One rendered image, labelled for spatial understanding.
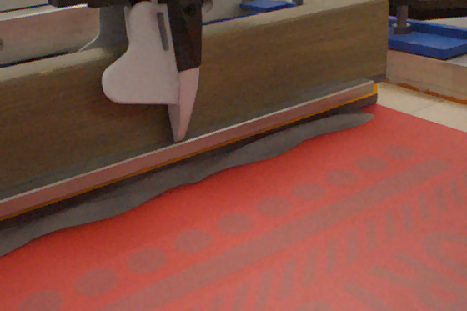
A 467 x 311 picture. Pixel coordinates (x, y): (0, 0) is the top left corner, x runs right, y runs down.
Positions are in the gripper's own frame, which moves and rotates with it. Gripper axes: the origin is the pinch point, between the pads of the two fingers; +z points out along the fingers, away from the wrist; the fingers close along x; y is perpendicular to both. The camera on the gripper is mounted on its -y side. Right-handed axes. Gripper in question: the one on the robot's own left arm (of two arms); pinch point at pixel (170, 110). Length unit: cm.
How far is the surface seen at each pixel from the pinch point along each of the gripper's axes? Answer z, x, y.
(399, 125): 4.7, 5.1, -18.0
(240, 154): 4.3, 1.6, -4.5
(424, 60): 1.5, 1.3, -25.6
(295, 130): 4.1, 1.2, -10.1
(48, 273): 4.9, 6.1, 11.2
